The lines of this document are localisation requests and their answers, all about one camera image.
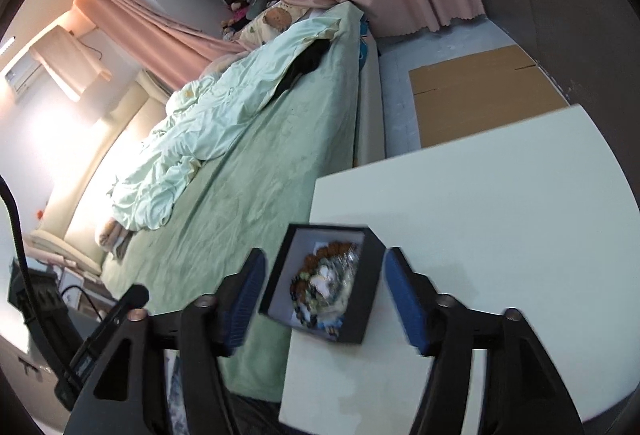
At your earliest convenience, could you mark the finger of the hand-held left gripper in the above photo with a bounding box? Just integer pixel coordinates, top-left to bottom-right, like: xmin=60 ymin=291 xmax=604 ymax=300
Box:
xmin=85 ymin=284 xmax=151 ymax=348

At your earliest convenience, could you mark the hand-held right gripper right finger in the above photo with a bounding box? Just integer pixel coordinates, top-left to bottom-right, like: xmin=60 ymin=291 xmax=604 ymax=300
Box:
xmin=382 ymin=246 xmax=586 ymax=435

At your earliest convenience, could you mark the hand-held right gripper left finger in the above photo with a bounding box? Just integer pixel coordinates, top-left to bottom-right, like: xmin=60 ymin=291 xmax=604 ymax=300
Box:
xmin=62 ymin=247 xmax=267 ymax=435

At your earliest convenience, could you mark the black jewelry box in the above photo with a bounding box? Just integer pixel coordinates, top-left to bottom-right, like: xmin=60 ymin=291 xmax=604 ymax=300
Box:
xmin=257 ymin=224 xmax=387 ymax=346

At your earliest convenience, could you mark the cream armchair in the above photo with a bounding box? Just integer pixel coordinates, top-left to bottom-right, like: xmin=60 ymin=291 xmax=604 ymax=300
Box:
xmin=22 ymin=227 xmax=103 ymax=278

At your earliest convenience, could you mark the pink patterned cloth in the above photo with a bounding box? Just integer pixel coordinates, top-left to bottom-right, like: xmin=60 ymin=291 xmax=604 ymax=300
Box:
xmin=96 ymin=217 xmax=133 ymax=262

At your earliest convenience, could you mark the dark cloth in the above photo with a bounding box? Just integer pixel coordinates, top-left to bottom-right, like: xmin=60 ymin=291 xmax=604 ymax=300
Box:
xmin=220 ymin=390 xmax=286 ymax=435

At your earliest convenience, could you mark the bed with green sheet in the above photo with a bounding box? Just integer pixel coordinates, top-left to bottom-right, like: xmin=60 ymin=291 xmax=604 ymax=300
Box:
xmin=97 ymin=1 xmax=388 ymax=403

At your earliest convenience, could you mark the pale green quilt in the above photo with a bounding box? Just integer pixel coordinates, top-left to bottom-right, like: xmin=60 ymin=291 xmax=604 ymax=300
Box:
xmin=105 ymin=1 xmax=363 ymax=232

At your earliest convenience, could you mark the flat brown cardboard sheet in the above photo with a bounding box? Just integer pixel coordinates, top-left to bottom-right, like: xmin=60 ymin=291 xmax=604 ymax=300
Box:
xmin=408 ymin=44 xmax=572 ymax=148

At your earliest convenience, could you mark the white air conditioner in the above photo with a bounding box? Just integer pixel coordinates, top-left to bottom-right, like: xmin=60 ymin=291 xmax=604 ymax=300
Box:
xmin=2 ymin=59 xmax=45 ymax=92

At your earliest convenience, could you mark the black cloth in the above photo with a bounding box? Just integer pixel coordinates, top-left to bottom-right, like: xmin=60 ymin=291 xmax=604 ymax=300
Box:
xmin=274 ymin=38 xmax=332 ymax=96

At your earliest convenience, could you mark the bear print pillow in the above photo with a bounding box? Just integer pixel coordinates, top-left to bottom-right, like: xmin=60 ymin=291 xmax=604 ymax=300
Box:
xmin=239 ymin=1 xmax=321 ymax=46

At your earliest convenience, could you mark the draped pink curtain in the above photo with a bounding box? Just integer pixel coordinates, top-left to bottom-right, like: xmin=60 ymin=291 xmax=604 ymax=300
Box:
xmin=74 ymin=0 xmax=247 ymax=92

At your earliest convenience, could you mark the pile of stuffed toys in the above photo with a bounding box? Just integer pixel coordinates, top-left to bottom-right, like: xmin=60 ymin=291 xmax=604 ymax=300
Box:
xmin=221 ymin=0 xmax=273 ymax=40

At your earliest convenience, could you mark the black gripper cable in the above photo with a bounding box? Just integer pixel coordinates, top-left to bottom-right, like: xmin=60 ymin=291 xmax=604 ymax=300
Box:
xmin=0 ymin=174 xmax=76 ymax=378

